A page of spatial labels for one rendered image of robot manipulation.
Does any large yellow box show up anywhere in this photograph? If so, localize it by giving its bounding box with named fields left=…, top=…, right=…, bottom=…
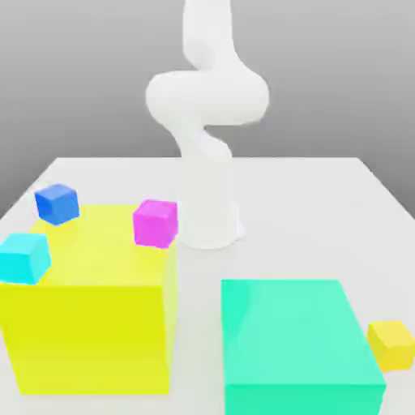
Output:
left=0, top=203, right=178, bottom=396

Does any large turquoise box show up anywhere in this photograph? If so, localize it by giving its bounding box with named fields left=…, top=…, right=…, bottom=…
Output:
left=220, top=278, right=387, bottom=415

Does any small yellow cube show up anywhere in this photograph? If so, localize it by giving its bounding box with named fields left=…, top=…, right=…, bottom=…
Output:
left=366, top=319, right=415, bottom=373

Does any small cyan cube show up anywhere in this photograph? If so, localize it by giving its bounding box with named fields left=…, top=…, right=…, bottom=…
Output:
left=0, top=232, right=53, bottom=285

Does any small magenta cube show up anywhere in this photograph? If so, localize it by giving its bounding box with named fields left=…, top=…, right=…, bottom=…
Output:
left=132, top=199, right=179, bottom=250

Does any small blue cube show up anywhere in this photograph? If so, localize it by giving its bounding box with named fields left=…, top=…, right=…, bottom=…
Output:
left=34, top=183, right=80, bottom=227

